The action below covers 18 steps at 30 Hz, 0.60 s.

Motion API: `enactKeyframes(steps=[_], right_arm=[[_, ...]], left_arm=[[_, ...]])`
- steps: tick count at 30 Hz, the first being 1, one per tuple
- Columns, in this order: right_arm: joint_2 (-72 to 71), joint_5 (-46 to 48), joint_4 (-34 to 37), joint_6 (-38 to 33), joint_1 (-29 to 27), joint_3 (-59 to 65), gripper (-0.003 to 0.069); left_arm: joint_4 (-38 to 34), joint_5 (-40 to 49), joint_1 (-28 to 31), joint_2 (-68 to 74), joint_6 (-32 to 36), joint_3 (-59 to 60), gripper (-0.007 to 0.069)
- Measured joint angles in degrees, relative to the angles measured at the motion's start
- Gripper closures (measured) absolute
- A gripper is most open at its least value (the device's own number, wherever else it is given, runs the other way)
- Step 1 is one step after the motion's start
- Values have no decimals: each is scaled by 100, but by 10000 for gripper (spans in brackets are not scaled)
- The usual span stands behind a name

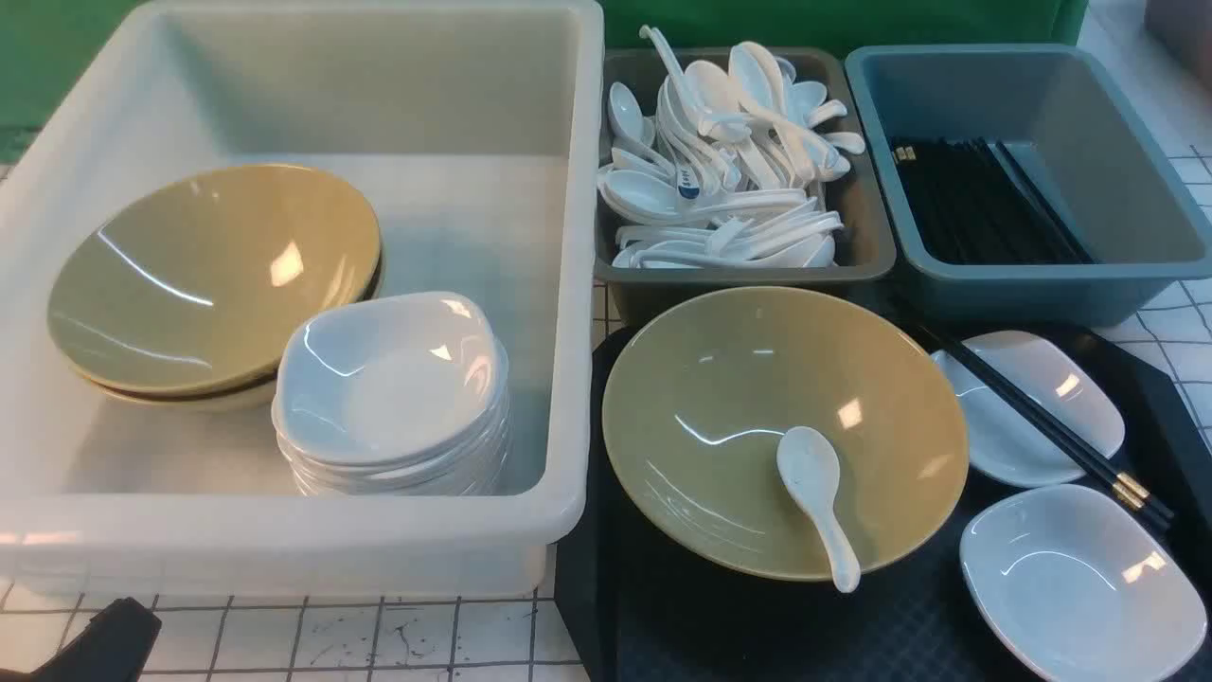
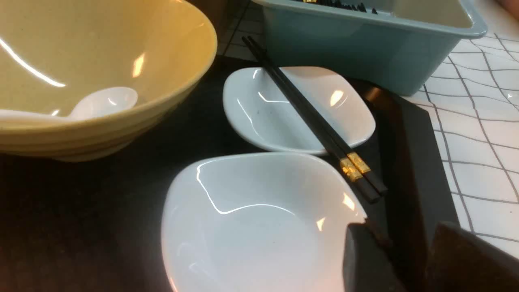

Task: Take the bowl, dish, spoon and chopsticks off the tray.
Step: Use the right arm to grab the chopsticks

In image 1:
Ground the white square dish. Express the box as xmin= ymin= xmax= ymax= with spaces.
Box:
xmin=957 ymin=485 xmax=1208 ymax=681
xmin=932 ymin=329 xmax=1127 ymax=491

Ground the lower tan bowl in tub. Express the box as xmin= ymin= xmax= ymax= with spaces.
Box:
xmin=72 ymin=256 xmax=385 ymax=412

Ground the black chopstick with gold band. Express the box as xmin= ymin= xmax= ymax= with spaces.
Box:
xmin=910 ymin=319 xmax=1176 ymax=529

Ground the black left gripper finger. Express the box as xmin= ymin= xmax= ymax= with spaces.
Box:
xmin=1 ymin=597 xmax=162 ymax=681

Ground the grey spoon bin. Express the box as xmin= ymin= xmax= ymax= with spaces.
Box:
xmin=594 ymin=46 xmax=897 ymax=325

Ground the pile of black chopsticks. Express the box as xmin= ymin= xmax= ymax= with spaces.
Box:
xmin=890 ymin=134 xmax=1096 ymax=267

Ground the large white plastic tub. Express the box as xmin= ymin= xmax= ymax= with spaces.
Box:
xmin=2 ymin=1 xmax=604 ymax=601

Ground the pile of white spoons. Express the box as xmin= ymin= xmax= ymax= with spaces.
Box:
xmin=598 ymin=25 xmax=867 ymax=269

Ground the tan bowl in tub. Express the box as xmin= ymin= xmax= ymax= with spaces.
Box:
xmin=46 ymin=164 xmax=383 ymax=403
xmin=72 ymin=256 xmax=385 ymax=412

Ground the blue chopstick bin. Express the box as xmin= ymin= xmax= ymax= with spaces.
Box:
xmin=845 ymin=45 xmax=1210 ymax=327

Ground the top tan bowl in tub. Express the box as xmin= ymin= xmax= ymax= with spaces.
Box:
xmin=46 ymin=164 xmax=383 ymax=403

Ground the black serving tray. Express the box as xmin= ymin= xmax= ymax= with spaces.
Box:
xmin=554 ymin=323 xmax=1211 ymax=681

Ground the tan noodle bowl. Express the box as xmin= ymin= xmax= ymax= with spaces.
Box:
xmin=601 ymin=286 xmax=970 ymax=583

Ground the white ceramic soup spoon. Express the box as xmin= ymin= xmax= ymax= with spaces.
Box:
xmin=776 ymin=426 xmax=861 ymax=594

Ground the stack of white square dishes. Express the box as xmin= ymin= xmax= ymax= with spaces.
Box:
xmin=270 ymin=291 xmax=511 ymax=497

